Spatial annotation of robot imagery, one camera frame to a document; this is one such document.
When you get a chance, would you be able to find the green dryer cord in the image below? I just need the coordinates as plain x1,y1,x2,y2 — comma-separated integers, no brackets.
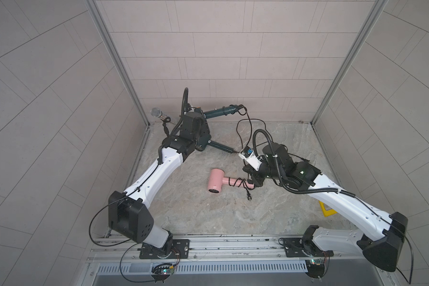
234,104,269,151

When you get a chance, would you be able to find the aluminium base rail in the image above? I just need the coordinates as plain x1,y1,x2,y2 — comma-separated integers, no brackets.
85,234,380,263

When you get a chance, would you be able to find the pink dryer black cord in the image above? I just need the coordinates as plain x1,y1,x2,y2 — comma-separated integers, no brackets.
228,176,255,201

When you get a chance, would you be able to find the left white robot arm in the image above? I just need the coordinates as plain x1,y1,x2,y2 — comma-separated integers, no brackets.
108,113,210,257

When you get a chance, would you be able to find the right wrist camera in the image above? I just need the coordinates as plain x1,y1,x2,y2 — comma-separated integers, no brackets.
238,146,262,171

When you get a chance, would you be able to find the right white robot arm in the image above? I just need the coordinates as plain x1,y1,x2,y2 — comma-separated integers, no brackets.
240,143,408,272

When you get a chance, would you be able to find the green hair dryer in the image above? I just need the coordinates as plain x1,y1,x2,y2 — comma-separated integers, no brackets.
195,140,237,154
193,105,241,119

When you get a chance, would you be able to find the pink hair dryer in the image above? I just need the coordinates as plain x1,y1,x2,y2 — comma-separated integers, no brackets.
207,169,255,194

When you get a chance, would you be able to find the yellow sticker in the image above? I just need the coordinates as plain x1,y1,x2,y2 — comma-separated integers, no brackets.
319,201,337,217

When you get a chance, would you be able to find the black microphone stand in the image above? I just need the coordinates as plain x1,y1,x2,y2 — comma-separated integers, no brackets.
151,107,171,137

